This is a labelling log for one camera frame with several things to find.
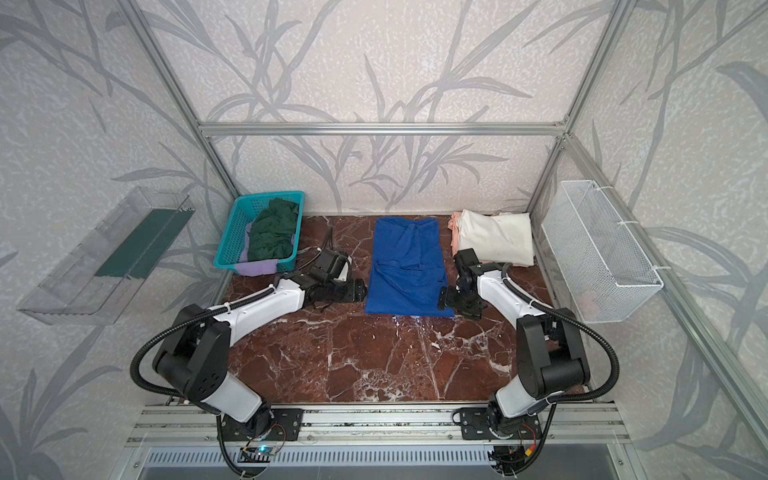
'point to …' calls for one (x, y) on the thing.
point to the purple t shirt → (248, 267)
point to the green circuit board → (260, 450)
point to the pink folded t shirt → (454, 224)
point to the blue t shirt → (407, 275)
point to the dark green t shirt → (271, 235)
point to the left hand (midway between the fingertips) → (362, 283)
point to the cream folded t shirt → (502, 238)
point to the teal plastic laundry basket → (245, 210)
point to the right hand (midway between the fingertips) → (450, 300)
